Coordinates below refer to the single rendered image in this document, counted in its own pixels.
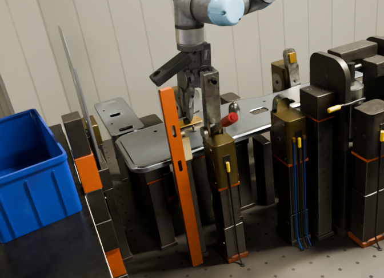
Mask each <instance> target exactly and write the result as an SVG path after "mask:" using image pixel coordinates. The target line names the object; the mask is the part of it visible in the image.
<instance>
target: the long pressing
mask: <svg viewBox="0 0 384 278"><path fill-rule="evenodd" d="M362 76H363V73H361V72H358V71H355V79H357V78H360V77H362ZM309 85H310V82H307V83H305V84H301V85H298V86H294V87H292V88H288V89H285V90H281V91H278V92H275V93H271V94H268V95H265V96H262V97H254V98H245V99H241V100H236V101H233V102H236V103H237V104H238V105H239V108H240V113H241V119H240V120H238V121H237V122H235V123H233V124H232V125H230V126H228V127H226V133H228V134H229V135H230V136H232V138H233V139H234V141H235V142H238V141H242V140H245V139H247V138H250V137H254V136H257V135H259V134H262V133H266V132H269V131H270V130H271V118H270V111H271V110H272V104H273V99H274V97H275V96H276V95H277V94H280V93H283V94H284V95H285V96H286V97H288V98H289V99H290V100H292V101H294V103H292V104H290V106H292V107H294V108H295V109H297V110H299V109H300V97H299V89H300V88H303V87H306V86H309ZM263 101H265V102H263ZM231 103H232V102H229V103H226V104H223V105H221V119H222V118H224V117H225V116H226V115H228V114H229V105H230V104H231ZM259 109H267V110H268V111H266V112H263V113H260V114H256V115H253V114H251V113H250V112H253V111H255V110H259ZM195 116H199V117H200V118H201V119H202V120H203V111H200V112H197V113H194V114H193V117H195ZM193 125H194V127H195V131H196V132H192V131H193V130H192V126H193ZM203 126H204V121H201V122H198V123H196V124H192V125H189V126H185V127H182V128H180V130H181V133H182V132H185V133H186V134H187V135H188V137H189V139H190V146H191V153H192V157H194V156H197V155H199V154H202V153H204V152H205V151H204V147H203V143H202V142H203V139H202V136H201V133H200V127H203ZM154 131H157V132H154ZM115 145H116V147H117V149H118V150H119V152H120V154H121V156H122V158H123V159H124V161H125V163H126V165H127V166H128V168H129V169H130V171H132V172H134V173H145V172H149V171H152V170H155V169H158V168H161V167H164V166H167V165H170V164H172V162H171V156H170V151H169V145H168V141H167V135H166V129H165V124H164V122H163V123H161V124H158V125H154V126H150V127H148V128H144V129H141V130H137V131H134V132H131V133H128V134H124V135H122V136H120V137H119V138H117V140H116V141H115Z"/></svg>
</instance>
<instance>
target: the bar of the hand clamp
mask: <svg viewBox="0 0 384 278"><path fill-rule="evenodd" d="M197 74H198V76H199V77H200V79H201V93H202V107H203V121H204V127H205V128H206V129H207V132H208V136H209V137H211V130H210V125H211V124H217V123H218V122H220V121H221V106H220V93H219V72H218V70H216V69H215V68H213V69H211V71H210V69H209V68H208V67H207V66H206V65H202V66H200V67H199V68H198V70H197ZM217 133H218V134H221V133H222V129H220V130H219V131H217Z"/></svg>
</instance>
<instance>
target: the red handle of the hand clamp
mask: <svg viewBox="0 0 384 278"><path fill-rule="evenodd" d="M237 121H238V115H237V114H236V113H234V112H231V113H230V114H228V115H226V116H225V117H224V118H222V119H221V121H220V122H218V123H217V124H215V125H214V126H212V127H210V130H211V134H213V133H216V132H217V131H219V130H220V129H222V128H224V127H228V126H230V125H232V124H233V123H235V122H237Z"/></svg>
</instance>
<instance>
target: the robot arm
mask: <svg viewBox="0 0 384 278"><path fill-rule="evenodd" d="M274 1H276V0H173V4H174V22H175V40H176V43H177V50H179V51H181V52H180V53H178V54H177V55H176V56H175V57H173V58H172V59H171V60H169V61H168V62H166V63H165V64H164V65H163V66H161V67H160V68H159V69H157V70H156V71H155V72H154V73H152V74H151V75H150V76H149V78H150V79H151V81H152V82H153V83H154V84H155V85H156V86H158V87H160V86H161V85H163V84H164V83H165V82H166V81H168V80H169V79H170V78H172V77H173V76H174V75H176V74H177V86H178V94H179V99H180V102H181V107H182V111H183V114H184V115H185V117H186V118H188V119H189V121H192V119H193V114H194V113H195V112H196V111H199V110H201V109H203V107H202V99H201V96H200V95H199V91H198V90H195V88H201V79H200V77H199V76H198V74H197V70H198V68H199V67H200V66H202V65H206V66H207V67H208V68H209V69H210V71H211V69H213V68H214V67H213V66H212V65H211V44H210V43H207V42H206V41H205V32H204V23H208V24H213V25H217V26H234V25H236V24H237V23H238V22H239V20H241V19H242V16H244V15H246V14H250V13H252V12H255V11H257V10H262V9H264V8H266V7H268V6H269V5H271V4H272V3H273V2H274Z"/></svg>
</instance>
